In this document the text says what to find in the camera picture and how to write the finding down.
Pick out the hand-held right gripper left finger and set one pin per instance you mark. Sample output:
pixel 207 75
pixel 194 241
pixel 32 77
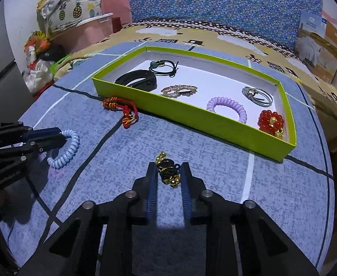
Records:
pixel 152 195

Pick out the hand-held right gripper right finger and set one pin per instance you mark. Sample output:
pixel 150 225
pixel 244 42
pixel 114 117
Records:
pixel 185 198

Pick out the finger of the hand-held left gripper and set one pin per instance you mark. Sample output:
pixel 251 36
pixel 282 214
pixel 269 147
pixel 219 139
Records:
pixel 47 132
pixel 52 143

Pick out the black gold hair accessory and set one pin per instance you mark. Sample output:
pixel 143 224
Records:
pixel 167 169

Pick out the green cardboard box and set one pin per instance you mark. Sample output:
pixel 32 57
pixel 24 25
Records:
pixel 214 126

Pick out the black wristband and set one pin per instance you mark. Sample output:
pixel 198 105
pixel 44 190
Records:
pixel 145 82

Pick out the blue lined blanket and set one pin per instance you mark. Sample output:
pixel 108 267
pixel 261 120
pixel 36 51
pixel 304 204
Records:
pixel 214 178

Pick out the white plastic bag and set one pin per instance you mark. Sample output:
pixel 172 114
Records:
pixel 39 72

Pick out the orange yellow plastic bag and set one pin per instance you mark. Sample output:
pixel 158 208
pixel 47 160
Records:
pixel 37 44

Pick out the pink storage box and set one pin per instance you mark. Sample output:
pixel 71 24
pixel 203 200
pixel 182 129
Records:
pixel 90 34

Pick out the pineapple print bag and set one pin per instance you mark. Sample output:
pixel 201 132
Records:
pixel 70 8

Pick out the printed cardboard box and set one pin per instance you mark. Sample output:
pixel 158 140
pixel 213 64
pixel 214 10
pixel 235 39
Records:
pixel 329 34

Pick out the dark red wooden post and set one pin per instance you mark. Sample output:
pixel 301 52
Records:
pixel 116 24

